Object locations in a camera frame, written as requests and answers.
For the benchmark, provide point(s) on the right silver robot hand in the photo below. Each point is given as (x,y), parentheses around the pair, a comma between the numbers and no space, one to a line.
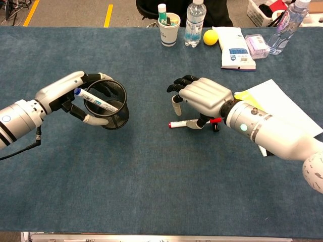
(207,95)

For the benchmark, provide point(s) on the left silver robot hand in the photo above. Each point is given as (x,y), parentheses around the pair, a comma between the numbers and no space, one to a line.
(55,93)

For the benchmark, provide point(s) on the blue-capped white marker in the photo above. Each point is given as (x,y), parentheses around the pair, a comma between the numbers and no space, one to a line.
(88,98)

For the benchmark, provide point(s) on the black-capped white marker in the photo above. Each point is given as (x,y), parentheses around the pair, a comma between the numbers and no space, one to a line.
(215,128)

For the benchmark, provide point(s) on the red-capped white marker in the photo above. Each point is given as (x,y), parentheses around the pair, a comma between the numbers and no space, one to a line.
(176,124)

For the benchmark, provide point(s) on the black pen cup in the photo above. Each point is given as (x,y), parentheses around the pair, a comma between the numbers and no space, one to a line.
(121,118)

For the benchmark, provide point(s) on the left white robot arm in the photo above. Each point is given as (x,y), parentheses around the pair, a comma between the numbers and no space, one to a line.
(15,121)

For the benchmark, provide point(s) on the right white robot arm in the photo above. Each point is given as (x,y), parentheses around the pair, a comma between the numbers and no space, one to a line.
(265,128)

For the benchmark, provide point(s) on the white wet wipes pack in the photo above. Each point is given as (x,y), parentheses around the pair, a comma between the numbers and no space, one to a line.
(234,50)

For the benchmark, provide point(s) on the yellow ball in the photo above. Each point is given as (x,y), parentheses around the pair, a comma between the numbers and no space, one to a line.
(210,37)

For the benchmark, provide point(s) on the purple clear plastic box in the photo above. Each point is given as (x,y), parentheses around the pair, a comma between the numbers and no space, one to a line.
(257,46)

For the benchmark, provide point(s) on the white paper cup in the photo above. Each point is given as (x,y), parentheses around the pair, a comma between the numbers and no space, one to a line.
(168,35)

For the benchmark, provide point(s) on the water bottle blue label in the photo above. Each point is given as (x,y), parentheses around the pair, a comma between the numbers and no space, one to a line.
(194,25)

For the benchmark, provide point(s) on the white paper sheet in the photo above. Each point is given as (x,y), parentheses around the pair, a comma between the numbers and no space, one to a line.
(263,150)

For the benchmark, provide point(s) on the black office chair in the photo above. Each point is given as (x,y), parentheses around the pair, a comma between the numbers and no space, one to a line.
(222,15)

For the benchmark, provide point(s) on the yellow white Lexicon booklet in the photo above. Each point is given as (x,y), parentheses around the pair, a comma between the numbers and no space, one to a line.
(290,106)

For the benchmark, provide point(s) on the blue felt table cloth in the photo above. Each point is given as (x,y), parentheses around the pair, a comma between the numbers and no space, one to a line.
(75,176)

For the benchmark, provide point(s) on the white plastic basket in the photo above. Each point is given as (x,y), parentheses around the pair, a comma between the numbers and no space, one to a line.
(255,12)

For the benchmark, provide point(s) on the clear bottle purple label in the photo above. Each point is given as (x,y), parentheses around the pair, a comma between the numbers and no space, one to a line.
(285,30)

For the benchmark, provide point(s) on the aluminium frame rail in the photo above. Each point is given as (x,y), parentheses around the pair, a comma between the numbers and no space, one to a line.
(151,237)

